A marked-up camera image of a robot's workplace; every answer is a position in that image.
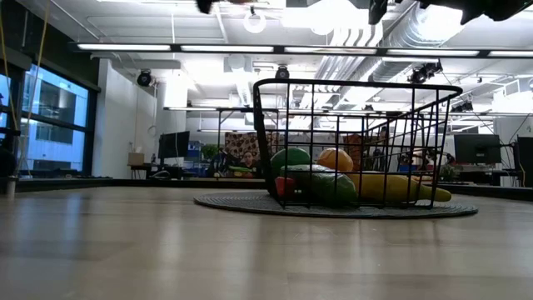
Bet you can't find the toy watermelon slice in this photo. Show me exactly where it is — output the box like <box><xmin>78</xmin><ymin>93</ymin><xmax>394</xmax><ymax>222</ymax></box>
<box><xmin>270</xmin><ymin>147</ymin><xmax>312</xmax><ymax>176</ymax></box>

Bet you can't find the red toy pepper piece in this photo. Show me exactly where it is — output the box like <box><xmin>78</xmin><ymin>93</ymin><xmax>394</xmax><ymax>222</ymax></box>
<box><xmin>274</xmin><ymin>176</ymin><xmax>297</xmax><ymax>199</ymax></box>

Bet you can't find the orange yellow toy mango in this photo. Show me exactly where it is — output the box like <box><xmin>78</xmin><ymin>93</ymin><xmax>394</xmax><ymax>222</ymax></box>
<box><xmin>316</xmin><ymin>147</ymin><xmax>355</xmax><ymax>173</ymax></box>

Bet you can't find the green toy cucumber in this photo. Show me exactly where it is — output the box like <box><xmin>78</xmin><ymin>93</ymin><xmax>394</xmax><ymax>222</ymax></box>
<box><xmin>279</xmin><ymin>163</ymin><xmax>360</xmax><ymax>208</ymax></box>

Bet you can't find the yellow toy banana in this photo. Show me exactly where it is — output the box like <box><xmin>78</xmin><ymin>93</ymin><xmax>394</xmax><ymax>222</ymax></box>
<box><xmin>349</xmin><ymin>172</ymin><xmax>453</xmax><ymax>205</ymax></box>

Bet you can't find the person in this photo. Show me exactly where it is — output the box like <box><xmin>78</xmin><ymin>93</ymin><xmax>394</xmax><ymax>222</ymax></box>
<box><xmin>239</xmin><ymin>149</ymin><xmax>260</xmax><ymax>178</ymax></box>

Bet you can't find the brown floral patterned panel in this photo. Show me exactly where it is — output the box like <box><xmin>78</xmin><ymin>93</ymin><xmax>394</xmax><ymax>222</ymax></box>
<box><xmin>224</xmin><ymin>132</ymin><xmax>288</xmax><ymax>178</ymax></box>

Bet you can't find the green leafy plant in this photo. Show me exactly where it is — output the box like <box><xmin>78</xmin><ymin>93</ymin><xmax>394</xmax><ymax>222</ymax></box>
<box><xmin>439</xmin><ymin>164</ymin><xmax>459</xmax><ymax>181</ymax></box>
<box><xmin>201</xmin><ymin>143</ymin><xmax>221</xmax><ymax>162</ymax></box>

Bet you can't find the grey round woven placemat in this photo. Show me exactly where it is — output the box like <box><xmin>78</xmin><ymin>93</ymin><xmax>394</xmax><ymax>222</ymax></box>
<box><xmin>193</xmin><ymin>191</ymin><xmax>479</xmax><ymax>220</ymax></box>

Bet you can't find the black computer monitor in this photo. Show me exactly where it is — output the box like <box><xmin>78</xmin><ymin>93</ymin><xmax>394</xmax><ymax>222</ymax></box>
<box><xmin>453</xmin><ymin>133</ymin><xmax>502</xmax><ymax>165</ymax></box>
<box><xmin>516</xmin><ymin>136</ymin><xmax>533</xmax><ymax>188</ymax></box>
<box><xmin>157</xmin><ymin>131</ymin><xmax>191</xmax><ymax>160</ymax></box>

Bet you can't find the black overhead LED light bar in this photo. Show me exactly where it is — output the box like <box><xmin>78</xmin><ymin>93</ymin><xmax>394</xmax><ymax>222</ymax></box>
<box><xmin>68</xmin><ymin>41</ymin><xmax>533</xmax><ymax>59</ymax></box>

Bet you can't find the large glass window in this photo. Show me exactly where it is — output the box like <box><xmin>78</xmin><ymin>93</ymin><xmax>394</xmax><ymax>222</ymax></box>
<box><xmin>0</xmin><ymin>62</ymin><xmax>101</xmax><ymax>178</ymax></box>

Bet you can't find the black wire basket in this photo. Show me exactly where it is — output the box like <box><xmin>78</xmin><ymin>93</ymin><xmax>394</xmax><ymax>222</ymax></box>
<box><xmin>252</xmin><ymin>77</ymin><xmax>464</xmax><ymax>210</ymax></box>

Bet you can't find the white ring light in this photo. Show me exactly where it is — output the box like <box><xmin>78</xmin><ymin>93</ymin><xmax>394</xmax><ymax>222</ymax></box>
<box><xmin>243</xmin><ymin>12</ymin><xmax>267</xmax><ymax>34</ymax></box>

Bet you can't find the black hanging right wrist bracket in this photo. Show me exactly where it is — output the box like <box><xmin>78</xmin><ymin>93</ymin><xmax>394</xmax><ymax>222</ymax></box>
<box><xmin>367</xmin><ymin>0</ymin><xmax>389</xmax><ymax>26</ymax></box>

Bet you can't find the silver ceiling duct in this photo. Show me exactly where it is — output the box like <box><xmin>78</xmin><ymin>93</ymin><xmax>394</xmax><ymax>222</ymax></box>
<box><xmin>320</xmin><ymin>3</ymin><xmax>471</xmax><ymax>84</ymax></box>

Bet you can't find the yellow hanging cable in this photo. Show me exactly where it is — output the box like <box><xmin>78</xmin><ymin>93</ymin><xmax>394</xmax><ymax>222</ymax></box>
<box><xmin>16</xmin><ymin>0</ymin><xmax>52</xmax><ymax>176</ymax></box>

